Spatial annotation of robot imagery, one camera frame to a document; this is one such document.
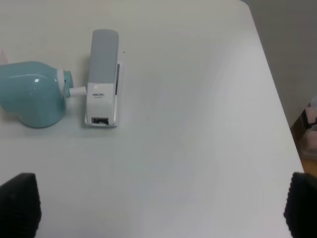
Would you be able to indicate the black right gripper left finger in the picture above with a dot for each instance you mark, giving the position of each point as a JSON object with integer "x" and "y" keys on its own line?
{"x": 20, "y": 207}

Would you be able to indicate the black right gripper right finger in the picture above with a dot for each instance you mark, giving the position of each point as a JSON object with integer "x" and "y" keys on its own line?
{"x": 301, "y": 206}

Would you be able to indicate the teal crank pencil sharpener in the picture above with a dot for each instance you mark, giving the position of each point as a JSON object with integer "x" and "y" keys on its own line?
{"x": 36, "y": 92}

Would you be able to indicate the white and grey stapler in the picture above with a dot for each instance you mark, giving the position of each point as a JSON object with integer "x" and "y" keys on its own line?
{"x": 105, "y": 78}

